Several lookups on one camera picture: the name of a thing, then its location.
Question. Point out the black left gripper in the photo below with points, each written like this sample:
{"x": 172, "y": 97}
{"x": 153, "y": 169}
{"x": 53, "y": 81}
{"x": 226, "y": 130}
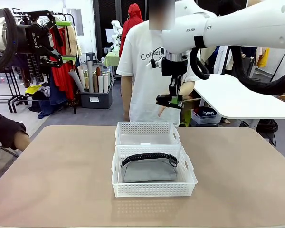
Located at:
{"x": 34, "y": 38}

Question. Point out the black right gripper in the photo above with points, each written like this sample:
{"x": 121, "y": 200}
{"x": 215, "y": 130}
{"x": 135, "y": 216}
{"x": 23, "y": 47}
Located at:
{"x": 174, "y": 66}

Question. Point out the black cylindrical object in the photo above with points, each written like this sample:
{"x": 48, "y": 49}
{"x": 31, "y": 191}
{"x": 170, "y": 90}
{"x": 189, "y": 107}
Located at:
{"x": 162, "y": 99}

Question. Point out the gray pouch with black zipper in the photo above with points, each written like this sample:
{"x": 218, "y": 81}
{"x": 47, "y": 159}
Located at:
{"x": 147, "y": 173}

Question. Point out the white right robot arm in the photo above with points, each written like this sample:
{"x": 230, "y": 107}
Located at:
{"x": 240, "y": 26}

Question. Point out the person's right forearm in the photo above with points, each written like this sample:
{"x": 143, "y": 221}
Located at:
{"x": 126, "y": 95}

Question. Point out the person's left forearm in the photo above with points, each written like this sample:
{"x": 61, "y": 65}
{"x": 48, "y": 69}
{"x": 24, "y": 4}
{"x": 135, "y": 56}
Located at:
{"x": 188, "y": 86}

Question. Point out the person's left hand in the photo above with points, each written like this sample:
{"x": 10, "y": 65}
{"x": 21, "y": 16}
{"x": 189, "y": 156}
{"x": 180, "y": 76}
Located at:
{"x": 163, "y": 111}

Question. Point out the person's right hand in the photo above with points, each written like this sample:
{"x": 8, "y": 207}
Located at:
{"x": 126, "y": 117}

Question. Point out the beige garment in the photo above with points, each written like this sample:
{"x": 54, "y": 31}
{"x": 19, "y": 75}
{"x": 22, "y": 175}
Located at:
{"x": 72, "y": 45}

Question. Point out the person in white printed T-shirt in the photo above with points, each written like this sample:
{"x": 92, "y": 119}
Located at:
{"x": 142, "y": 90}

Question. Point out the black checked garment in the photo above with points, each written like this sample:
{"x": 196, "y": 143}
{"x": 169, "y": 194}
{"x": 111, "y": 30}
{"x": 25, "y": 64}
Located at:
{"x": 34, "y": 69}

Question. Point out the red dress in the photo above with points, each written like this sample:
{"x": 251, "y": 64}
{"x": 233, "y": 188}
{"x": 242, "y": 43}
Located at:
{"x": 61, "y": 78}

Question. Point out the white basket with Campus print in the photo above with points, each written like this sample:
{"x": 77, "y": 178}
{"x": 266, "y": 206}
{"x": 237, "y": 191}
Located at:
{"x": 207, "y": 117}

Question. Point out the gray plastic stool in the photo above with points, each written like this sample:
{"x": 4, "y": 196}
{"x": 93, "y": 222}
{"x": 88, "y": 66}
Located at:
{"x": 90, "y": 57}

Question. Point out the beige trench coat mannequin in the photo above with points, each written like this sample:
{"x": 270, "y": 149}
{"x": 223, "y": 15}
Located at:
{"x": 207, "y": 54}

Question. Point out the wide gray paper roll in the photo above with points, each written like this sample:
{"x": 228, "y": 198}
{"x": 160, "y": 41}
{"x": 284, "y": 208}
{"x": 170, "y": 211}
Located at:
{"x": 76, "y": 79}

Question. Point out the white perforated plastic basket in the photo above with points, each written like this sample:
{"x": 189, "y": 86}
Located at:
{"x": 147, "y": 129}
{"x": 154, "y": 190}

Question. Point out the yellow cloth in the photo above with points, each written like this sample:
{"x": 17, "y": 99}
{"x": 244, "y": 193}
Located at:
{"x": 33, "y": 89}

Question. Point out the white coat mannequin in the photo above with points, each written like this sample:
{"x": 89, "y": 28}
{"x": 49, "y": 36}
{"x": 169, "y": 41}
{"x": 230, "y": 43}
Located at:
{"x": 222, "y": 59}

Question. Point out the tall gray cardboard tube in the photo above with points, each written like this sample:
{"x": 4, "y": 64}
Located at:
{"x": 90, "y": 76}

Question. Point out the blue denim garment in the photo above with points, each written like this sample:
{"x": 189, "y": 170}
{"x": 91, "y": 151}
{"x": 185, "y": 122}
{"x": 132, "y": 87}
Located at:
{"x": 54, "y": 99}

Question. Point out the tan cardboard tube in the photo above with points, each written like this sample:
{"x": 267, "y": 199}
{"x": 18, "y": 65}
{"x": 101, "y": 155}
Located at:
{"x": 95, "y": 82}

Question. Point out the green cloth table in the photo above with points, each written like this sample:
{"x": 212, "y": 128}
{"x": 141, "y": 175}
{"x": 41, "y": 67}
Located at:
{"x": 111, "y": 59}

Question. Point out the white table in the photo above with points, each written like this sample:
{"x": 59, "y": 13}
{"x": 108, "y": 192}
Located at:
{"x": 240, "y": 99}

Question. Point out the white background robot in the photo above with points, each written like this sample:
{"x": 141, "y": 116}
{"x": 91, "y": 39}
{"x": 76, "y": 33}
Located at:
{"x": 116, "y": 31}

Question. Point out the white paper roll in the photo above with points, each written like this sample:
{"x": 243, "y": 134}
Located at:
{"x": 100, "y": 83}
{"x": 106, "y": 83}

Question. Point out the black clothes rack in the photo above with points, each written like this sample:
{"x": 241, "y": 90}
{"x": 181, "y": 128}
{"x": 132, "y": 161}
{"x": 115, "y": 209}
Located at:
{"x": 12, "y": 99}

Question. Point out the black plastic crate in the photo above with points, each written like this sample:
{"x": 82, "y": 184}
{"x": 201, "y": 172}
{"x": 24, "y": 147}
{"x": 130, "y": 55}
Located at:
{"x": 95, "y": 99}

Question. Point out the red hooded garment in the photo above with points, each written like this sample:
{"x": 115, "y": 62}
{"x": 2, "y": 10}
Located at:
{"x": 130, "y": 26}

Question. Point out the navy dressed mannequin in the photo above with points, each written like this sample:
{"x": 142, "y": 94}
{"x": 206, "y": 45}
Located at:
{"x": 248, "y": 61}

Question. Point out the yellow garment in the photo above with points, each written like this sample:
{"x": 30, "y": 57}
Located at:
{"x": 263, "y": 58}

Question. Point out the seated person in black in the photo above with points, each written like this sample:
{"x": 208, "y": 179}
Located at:
{"x": 4, "y": 128}

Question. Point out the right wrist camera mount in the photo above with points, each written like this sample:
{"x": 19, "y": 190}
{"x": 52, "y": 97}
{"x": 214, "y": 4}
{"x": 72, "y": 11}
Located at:
{"x": 152, "y": 63}

